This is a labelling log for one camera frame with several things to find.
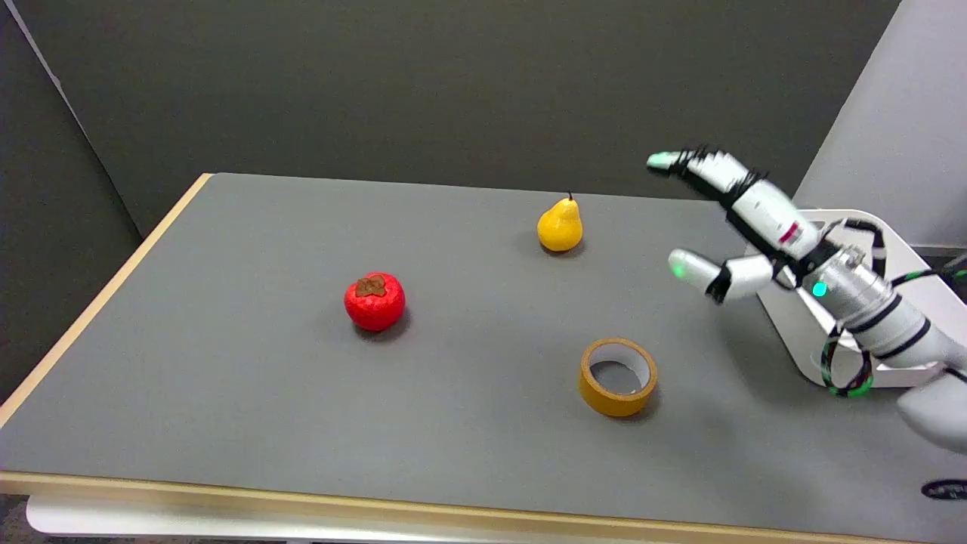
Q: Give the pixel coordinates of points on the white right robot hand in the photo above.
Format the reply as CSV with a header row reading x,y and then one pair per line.
x,y
763,208

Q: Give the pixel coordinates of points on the yellow pear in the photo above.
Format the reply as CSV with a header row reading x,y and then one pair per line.
x,y
560,224

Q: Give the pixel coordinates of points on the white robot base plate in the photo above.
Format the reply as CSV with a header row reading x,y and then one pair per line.
x,y
831,332

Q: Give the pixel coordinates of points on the black oval sticker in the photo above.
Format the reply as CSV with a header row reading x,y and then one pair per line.
x,y
946,489

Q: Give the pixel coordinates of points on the red persimmon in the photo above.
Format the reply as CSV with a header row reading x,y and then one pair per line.
x,y
375,301

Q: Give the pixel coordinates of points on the yellow tape roll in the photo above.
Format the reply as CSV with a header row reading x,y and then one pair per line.
x,y
618,376

